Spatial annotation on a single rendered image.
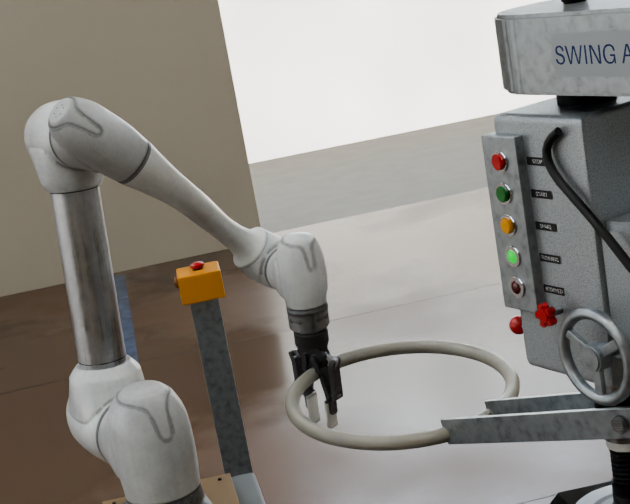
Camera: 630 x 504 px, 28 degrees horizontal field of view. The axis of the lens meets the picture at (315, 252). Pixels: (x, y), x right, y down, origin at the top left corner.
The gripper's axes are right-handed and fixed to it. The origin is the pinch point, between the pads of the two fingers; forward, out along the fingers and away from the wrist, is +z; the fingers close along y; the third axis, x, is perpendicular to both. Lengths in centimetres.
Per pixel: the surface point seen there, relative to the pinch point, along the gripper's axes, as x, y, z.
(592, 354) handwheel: -36, 91, -45
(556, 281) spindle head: -26, 80, -51
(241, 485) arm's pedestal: -22.4, -5.3, 8.7
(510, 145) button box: -26, 73, -73
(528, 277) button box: -27, 75, -52
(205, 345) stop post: 29, -70, 8
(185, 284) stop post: 27, -71, -11
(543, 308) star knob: -30, 79, -48
